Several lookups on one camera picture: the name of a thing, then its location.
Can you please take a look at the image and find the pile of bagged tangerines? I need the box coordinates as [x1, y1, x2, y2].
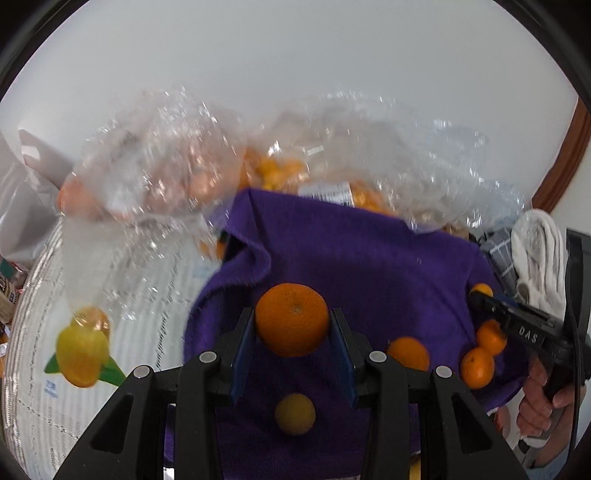
[58, 148, 234, 224]

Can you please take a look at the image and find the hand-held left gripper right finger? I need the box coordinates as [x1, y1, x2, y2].
[329, 307, 529, 480]

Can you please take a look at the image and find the purple towel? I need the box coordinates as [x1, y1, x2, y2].
[164, 188, 530, 480]

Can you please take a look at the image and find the person's right forearm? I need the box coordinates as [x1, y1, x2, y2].
[525, 428, 579, 480]

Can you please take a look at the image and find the grey checkered cloth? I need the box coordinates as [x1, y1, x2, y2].
[479, 228, 519, 289]

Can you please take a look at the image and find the small yellow-green plum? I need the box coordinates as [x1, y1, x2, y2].
[274, 393, 317, 436]

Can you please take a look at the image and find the large orange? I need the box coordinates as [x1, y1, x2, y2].
[255, 283, 330, 358]

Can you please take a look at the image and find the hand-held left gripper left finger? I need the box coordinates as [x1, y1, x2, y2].
[53, 307, 257, 480]

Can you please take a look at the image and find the brown wooden door frame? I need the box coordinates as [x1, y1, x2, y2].
[531, 97, 591, 214]

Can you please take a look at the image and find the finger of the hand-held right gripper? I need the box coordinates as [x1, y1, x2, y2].
[468, 292, 514, 331]

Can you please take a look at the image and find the white striped towel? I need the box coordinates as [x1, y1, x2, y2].
[510, 210, 567, 319]

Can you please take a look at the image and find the white plastic bag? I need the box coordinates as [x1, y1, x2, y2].
[0, 129, 71, 266]

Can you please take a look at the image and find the black cable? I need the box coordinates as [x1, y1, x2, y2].
[564, 258, 583, 462]

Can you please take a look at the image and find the pile of bagged kumquats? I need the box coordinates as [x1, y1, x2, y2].
[245, 148, 402, 217]

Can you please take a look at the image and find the person's right hand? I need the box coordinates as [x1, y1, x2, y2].
[496, 361, 588, 452]

